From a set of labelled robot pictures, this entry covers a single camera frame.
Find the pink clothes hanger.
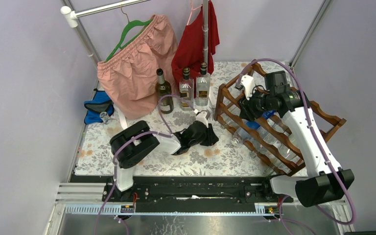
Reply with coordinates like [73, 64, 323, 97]
[186, 0, 203, 26]

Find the clear glass wine bottle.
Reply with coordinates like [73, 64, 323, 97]
[272, 117, 306, 155]

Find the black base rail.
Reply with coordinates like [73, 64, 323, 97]
[70, 176, 282, 213]

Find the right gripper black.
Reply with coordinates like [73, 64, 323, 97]
[236, 86, 273, 123]

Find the red garment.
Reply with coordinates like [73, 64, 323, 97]
[171, 1, 220, 85]

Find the clear square liquor bottle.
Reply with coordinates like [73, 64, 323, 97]
[179, 67, 194, 111]

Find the blue black bag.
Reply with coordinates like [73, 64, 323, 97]
[84, 89, 114, 125]

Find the pink skirt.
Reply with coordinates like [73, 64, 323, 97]
[97, 15, 178, 119]

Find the clear bottle black gold cap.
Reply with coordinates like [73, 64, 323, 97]
[196, 62, 211, 106]

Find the wooden wine rack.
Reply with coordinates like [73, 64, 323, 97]
[213, 62, 347, 177]

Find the clear glass flask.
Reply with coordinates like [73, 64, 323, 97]
[99, 112, 116, 125]

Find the small clear bottle bluish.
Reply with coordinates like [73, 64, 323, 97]
[251, 129, 300, 176]

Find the small clear glass bottle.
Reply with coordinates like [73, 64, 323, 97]
[220, 106, 241, 129]

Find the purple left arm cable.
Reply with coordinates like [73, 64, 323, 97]
[93, 94, 198, 235]

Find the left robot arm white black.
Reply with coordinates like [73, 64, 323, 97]
[109, 120, 219, 201]

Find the vertical metal pole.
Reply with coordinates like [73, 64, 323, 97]
[202, 0, 209, 64]

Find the green clothes hanger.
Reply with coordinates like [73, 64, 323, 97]
[105, 6, 153, 62]

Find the floral table mat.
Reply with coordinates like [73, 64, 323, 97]
[74, 62, 265, 176]

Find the dark green wine bottle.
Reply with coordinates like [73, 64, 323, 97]
[155, 69, 174, 114]

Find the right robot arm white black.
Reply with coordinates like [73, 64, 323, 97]
[238, 71, 354, 207]

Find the white fabric strip by rack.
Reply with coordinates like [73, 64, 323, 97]
[208, 86, 216, 109]

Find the metal clothes rail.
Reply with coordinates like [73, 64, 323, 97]
[60, 0, 160, 66]

